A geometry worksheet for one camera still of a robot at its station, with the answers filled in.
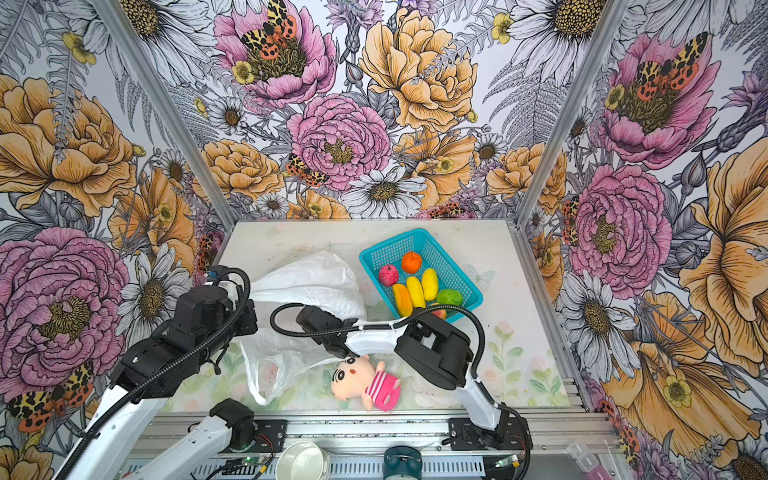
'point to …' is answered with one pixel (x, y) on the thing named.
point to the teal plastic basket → (391, 251)
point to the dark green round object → (402, 460)
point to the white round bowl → (304, 460)
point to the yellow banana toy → (403, 300)
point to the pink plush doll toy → (357, 377)
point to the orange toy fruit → (411, 262)
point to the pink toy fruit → (389, 275)
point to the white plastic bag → (322, 279)
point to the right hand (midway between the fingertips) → (322, 320)
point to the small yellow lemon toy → (416, 291)
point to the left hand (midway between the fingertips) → (250, 314)
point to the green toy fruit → (449, 296)
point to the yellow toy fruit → (430, 282)
